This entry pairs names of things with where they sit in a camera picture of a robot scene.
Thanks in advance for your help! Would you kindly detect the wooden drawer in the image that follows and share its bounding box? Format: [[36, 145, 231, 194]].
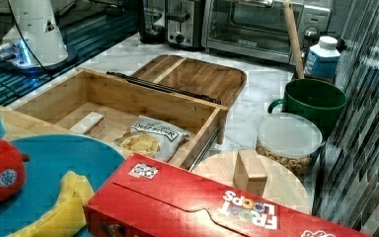
[[14, 69, 224, 169]]

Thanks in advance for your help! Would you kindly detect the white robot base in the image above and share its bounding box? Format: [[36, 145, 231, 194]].
[[0, 0, 77, 72]]

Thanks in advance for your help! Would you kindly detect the chips bag in drawer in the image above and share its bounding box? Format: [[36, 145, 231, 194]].
[[114, 116, 190, 162]]

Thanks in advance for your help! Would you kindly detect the small white box in drawer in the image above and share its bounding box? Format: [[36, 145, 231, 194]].
[[70, 112, 106, 137]]

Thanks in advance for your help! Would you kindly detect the small wooden block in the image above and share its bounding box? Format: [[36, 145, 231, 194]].
[[233, 150, 267, 196]]

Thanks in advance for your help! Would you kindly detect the red Froot Loops box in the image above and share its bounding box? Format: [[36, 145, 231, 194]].
[[84, 154, 371, 237]]

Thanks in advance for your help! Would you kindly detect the silver toaster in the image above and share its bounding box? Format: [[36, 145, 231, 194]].
[[165, 0, 205, 50]]

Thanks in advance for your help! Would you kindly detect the clear cereal container with lid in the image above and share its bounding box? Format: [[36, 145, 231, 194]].
[[256, 113, 323, 179]]

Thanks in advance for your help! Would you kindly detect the black coffee maker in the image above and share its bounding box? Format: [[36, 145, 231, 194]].
[[138, 0, 166, 44]]

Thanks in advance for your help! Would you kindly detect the silver toaster oven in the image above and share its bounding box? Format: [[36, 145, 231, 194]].
[[201, 0, 333, 64]]

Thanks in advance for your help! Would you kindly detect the green plastic mug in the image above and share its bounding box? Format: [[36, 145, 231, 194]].
[[267, 79, 347, 139]]

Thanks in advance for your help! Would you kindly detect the blue plate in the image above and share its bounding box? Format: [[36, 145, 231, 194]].
[[0, 134, 124, 237]]

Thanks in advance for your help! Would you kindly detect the blue white milk carton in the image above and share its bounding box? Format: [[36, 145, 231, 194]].
[[304, 36, 341, 79]]

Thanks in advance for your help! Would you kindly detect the yellow plush banana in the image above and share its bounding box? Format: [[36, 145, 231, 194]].
[[7, 171, 94, 237]]

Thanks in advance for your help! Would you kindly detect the red plush apple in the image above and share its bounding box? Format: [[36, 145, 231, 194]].
[[0, 137, 31, 206]]

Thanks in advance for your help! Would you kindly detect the black drawer handle bar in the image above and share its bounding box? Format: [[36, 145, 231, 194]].
[[106, 71, 221, 105]]

